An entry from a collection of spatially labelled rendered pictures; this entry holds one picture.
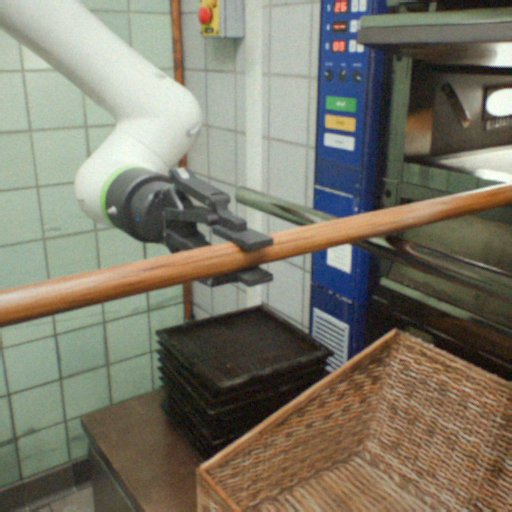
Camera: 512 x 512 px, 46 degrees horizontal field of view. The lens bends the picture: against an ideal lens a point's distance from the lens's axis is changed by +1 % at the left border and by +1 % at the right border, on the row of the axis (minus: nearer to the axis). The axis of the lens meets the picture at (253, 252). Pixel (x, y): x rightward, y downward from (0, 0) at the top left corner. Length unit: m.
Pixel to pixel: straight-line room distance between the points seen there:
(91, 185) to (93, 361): 1.21
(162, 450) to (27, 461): 0.83
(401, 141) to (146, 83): 0.54
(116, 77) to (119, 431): 0.83
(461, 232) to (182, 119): 0.56
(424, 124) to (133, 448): 0.89
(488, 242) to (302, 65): 0.58
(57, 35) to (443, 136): 0.76
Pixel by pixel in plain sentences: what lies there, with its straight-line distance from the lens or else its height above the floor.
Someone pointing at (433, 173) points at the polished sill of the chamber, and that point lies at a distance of 1.15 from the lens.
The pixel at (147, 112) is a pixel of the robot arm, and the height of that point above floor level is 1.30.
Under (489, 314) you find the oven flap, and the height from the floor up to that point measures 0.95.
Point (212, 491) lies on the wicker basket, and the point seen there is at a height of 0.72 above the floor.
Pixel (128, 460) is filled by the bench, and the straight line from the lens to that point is 1.33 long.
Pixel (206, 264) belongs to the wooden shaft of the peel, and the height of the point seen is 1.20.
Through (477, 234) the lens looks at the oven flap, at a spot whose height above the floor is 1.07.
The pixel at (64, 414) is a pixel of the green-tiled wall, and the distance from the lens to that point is 2.06.
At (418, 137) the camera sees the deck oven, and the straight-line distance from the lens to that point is 1.22.
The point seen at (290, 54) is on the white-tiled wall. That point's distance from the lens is 1.44.
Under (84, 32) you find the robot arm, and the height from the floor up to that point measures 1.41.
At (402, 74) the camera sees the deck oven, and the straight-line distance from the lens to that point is 1.19.
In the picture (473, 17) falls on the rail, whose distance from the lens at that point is 0.93.
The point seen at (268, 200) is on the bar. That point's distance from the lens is 0.90.
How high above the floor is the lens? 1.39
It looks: 19 degrees down
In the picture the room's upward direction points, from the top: straight up
